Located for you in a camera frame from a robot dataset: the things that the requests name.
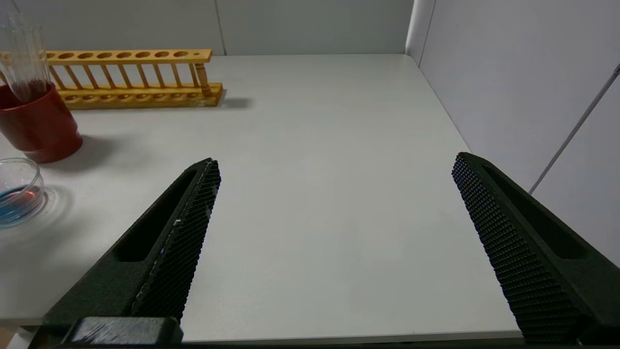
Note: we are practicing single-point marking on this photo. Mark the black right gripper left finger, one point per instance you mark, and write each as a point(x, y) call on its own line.
point(160, 261)

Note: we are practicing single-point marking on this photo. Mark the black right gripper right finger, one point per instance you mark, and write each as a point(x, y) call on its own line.
point(533, 261)

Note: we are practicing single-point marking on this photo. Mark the test tube with red pigment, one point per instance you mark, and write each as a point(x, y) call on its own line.
point(22, 58)

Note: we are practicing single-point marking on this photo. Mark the wooden test tube rack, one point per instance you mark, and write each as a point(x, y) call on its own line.
point(140, 94)

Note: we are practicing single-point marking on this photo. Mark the clear glass beaker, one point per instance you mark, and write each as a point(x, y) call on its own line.
point(22, 194)

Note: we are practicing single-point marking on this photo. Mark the red cup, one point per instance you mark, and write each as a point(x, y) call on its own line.
point(43, 131)

